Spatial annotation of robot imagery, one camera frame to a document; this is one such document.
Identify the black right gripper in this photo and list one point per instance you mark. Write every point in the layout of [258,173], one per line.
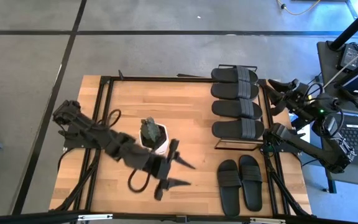
[303,99]

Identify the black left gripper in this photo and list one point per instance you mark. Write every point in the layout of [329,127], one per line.
[160,168]

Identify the white angular plant pot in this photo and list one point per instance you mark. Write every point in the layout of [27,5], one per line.
[162,146]

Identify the black rubber slide sandal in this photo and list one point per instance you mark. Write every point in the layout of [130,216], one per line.
[228,91]
[228,109]
[228,186]
[250,182]
[228,129]
[228,75]

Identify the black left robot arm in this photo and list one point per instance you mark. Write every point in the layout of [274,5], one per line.
[104,138]

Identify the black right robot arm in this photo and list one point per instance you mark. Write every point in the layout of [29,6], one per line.
[309,149]

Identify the green cactus plant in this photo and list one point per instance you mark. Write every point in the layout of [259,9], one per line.
[150,130]

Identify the black power adapter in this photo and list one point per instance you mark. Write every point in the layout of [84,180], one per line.
[350,54]

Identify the black rig pole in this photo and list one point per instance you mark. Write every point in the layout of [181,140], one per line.
[353,26]

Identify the black rig crossbar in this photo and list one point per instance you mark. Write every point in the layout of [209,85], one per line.
[26,217]

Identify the wooden shelf with black frame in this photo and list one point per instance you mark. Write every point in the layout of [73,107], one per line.
[238,140]

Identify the black aluminium table frame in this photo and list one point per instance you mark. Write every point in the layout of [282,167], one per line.
[271,189]

